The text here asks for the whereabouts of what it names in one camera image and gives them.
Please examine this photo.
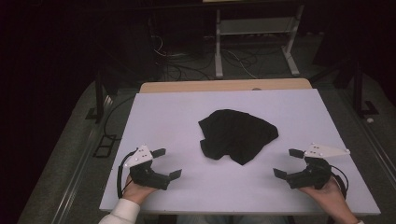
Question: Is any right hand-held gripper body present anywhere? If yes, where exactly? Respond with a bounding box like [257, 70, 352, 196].
[286, 143, 351, 190]

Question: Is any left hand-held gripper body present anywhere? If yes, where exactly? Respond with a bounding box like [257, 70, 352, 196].
[124, 145, 171, 190]

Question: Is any black garment with white logo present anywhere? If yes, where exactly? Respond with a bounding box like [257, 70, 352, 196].
[198, 108, 279, 166]

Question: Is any person's left hand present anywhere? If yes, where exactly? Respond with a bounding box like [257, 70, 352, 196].
[121, 175, 159, 205]

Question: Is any person's right hand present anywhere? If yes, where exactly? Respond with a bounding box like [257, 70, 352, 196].
[298, 176, 358, 218]

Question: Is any black metal stand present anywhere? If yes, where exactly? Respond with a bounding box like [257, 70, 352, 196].
[311, 57, 380, 119]
[85, 69, 114, 124]

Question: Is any wooden table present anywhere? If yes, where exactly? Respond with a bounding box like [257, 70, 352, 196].
[138, 77, 313, 94]

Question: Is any white metal stand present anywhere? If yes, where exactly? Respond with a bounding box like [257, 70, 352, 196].
[214, 4, 305, 78]

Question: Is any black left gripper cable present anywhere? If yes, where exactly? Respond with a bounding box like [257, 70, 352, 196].
[116, 148, 138, 200]

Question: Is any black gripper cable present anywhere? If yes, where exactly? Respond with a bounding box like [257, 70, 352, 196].
[329, 163, 350, 200]
[116, 148, 138, 200]

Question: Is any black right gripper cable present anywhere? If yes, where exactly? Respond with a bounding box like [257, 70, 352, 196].
[329, 163, 350, 200]

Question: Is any black floor frame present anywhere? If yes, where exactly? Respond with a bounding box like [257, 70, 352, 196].
[92, 133, 118, 159]

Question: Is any black floor cable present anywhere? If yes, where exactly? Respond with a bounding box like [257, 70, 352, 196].
[103, 94, 136, 141]

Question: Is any metal floor rail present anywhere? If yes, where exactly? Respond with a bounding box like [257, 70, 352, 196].
[49, 94, 116, 224]
[337, 88, 396, 190]

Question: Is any tangle of floor cables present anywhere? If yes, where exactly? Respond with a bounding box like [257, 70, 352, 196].
[150, 34, 260, 82]

